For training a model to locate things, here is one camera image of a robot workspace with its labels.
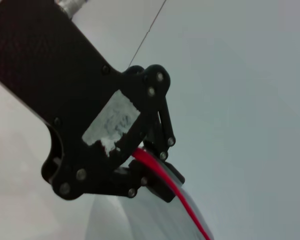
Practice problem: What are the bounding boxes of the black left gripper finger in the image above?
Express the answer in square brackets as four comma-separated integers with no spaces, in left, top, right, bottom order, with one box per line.
[143,97,186,188]
[87,159,178,204]

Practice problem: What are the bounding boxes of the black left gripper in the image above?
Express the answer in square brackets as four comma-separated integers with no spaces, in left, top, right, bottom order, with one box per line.
[0,0,171,201]

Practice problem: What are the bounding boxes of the clear document bag red zipper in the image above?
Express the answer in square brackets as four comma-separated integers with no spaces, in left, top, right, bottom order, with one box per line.
[86,146,217,240]

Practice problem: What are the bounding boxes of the silver metal connector plug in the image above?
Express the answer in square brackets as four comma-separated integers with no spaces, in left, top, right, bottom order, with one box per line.
[54,0,87,15]

